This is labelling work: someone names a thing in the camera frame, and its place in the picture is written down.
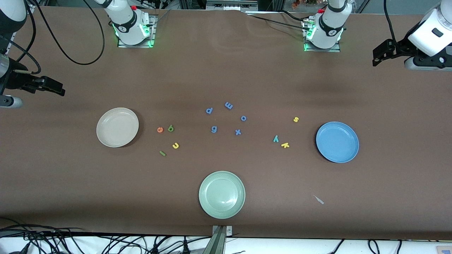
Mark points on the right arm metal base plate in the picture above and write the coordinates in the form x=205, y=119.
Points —
x=152, y=31

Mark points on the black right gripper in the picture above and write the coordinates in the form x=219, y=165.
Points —
x=15, y=78

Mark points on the blue letter p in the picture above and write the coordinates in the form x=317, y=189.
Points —
x=209, y=110

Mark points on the pale green plate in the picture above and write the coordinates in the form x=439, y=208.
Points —
x=221, y=194

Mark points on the blue letter m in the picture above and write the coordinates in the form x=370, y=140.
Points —
x=229, y=105

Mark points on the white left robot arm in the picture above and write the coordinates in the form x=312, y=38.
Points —
x=330, y=24

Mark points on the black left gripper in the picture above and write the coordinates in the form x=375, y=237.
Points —
x=401, y=47

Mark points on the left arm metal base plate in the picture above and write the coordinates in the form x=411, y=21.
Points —
x=323, y=50

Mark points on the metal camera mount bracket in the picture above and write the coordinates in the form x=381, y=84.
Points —
x=219, y=240

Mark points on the beige brown plate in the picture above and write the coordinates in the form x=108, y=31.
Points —
x=117, y=127

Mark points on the blue plate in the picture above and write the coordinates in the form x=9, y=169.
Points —
x=337, y=142

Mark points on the green letter b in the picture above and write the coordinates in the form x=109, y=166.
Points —
x=171, y=128

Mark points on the grey power strip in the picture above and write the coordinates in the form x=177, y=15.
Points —
x=231, y=5

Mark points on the small white paper scrap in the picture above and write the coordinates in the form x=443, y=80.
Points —
x=319, y=199

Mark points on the yellow letter k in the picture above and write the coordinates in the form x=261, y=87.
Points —
x=285, y=145

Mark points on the orange object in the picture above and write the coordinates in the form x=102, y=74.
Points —
x=296, y=3

